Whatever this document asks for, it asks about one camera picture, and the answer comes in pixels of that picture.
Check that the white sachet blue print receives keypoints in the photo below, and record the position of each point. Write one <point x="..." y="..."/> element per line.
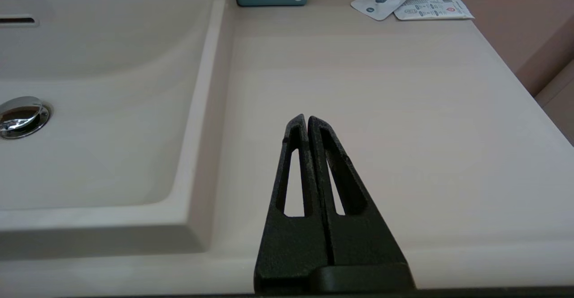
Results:
<point x="380" y="3"/>

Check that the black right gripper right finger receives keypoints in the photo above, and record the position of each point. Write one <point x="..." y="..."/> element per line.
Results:
<point x="358" y="235"/>

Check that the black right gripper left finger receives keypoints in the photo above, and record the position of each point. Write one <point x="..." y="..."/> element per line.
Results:
<point x="291" y="244"/>

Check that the white sachet red mark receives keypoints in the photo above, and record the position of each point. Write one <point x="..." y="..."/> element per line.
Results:
<point x="436" y="6"/>

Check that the chrome sink drain stopper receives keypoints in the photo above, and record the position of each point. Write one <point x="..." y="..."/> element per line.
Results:
<point x="21" y="116"/>

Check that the beige sink basin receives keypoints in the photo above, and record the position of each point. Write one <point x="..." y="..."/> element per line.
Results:
<point x="112" y="110"/>

